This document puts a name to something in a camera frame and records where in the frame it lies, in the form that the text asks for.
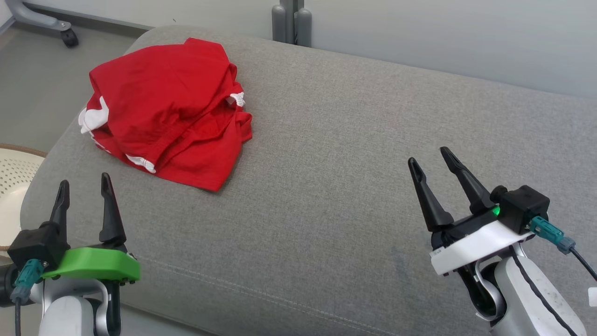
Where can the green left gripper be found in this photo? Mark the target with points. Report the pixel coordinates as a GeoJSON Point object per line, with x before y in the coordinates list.
{"type": "Point", "coordinates": [93, 263]}

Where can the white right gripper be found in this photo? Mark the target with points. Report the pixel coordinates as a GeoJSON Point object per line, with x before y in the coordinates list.
{"type": "Point", "coordinates": [471, 245]}

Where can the red Bulls basketball jersey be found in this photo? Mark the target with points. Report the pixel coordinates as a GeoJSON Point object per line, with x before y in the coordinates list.
{"type": "Point", "coordinates": [210, 158]}

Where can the red shorts white stripe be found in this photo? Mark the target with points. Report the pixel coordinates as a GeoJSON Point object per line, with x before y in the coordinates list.
{"type": "Point", "coordinates": [158, 84]}

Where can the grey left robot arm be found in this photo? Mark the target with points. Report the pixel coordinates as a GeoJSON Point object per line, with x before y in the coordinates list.
{"type": "Point", "coordinates": [70, 312]}

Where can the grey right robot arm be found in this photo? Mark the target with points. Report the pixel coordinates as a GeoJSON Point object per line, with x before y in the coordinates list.
{"type": "Point", "coordinates": [527, 308]}

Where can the cream perforated laundry basket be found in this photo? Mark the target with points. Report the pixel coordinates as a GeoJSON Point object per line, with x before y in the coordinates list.
{"type": "Point", "coordinates": [14, 186]}

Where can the grey fabric sofa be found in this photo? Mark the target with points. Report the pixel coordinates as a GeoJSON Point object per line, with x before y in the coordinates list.
{"type": "Point", "coordinates": [350, 163]}

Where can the grey stand leg with caster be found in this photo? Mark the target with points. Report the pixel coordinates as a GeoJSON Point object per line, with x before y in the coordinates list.
{"type": "Point", "coordinates": [69, 37]}

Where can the grey rounded posts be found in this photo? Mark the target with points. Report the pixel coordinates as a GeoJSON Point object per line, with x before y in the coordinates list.
{"type": "Point", "coordinates": [278, 23]}

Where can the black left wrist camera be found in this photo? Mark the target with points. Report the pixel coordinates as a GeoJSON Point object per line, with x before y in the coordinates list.
{"type": "Point", "coordinates": [35, 245]}

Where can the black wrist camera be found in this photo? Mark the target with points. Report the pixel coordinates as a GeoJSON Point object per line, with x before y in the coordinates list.
{"type": "Point", "coordinates": [35, 245]}
{"type": "Point", "coordinates": [527, 207]}

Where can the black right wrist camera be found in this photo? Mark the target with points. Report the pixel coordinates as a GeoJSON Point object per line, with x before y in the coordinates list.
{"type": "Point", "coordinates": [527, 207]}

